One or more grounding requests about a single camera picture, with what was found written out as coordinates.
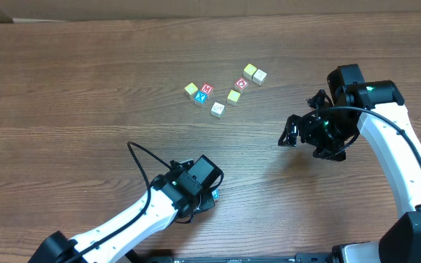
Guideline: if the blue L block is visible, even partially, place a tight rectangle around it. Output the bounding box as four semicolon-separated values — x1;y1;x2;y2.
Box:
212;189;220;202

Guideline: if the white animal block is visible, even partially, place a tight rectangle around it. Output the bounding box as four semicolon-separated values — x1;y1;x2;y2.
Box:
211;102;225;118

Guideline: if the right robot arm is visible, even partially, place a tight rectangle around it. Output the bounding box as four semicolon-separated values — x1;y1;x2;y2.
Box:
278;64;421;262

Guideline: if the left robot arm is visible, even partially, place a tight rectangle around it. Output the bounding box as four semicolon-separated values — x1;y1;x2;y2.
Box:
29;155;224;263

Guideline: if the white block upper right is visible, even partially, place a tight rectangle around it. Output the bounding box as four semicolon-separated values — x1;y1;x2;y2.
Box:
252;69;267;85

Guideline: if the yellow block centre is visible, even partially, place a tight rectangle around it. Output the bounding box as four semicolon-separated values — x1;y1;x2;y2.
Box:
227;90;241;106

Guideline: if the yellow block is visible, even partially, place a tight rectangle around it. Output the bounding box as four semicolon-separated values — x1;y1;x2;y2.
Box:
184;83;199;99
243;63;257;80
227;90;241;106

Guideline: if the red O block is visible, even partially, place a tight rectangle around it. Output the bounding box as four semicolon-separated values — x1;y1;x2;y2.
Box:
234;77;249;93

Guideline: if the yellow block upper right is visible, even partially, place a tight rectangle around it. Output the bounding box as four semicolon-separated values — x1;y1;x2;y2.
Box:
243;63;257;80

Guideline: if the red M block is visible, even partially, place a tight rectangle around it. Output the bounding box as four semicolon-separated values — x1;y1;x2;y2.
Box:
200;83;214;96

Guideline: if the blue X block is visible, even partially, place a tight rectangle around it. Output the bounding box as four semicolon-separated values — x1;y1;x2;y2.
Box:
194;91;208;106

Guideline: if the yellow block left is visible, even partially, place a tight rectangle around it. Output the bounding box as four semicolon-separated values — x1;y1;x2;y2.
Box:
184;83;199;99

